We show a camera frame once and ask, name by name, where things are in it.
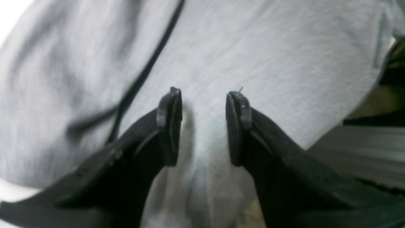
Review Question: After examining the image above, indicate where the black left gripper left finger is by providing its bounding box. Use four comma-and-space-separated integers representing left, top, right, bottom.
1, 87, 182, 228

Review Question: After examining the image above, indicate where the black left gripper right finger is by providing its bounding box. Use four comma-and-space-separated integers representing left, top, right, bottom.
226, 91, 405, 228

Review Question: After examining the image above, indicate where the dark grey t-shirt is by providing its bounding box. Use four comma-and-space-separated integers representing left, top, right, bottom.
1, 0, 404, 228

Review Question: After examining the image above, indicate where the grey aluminium frame rail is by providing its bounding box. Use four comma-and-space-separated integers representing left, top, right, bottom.
308, 126, 405, 190

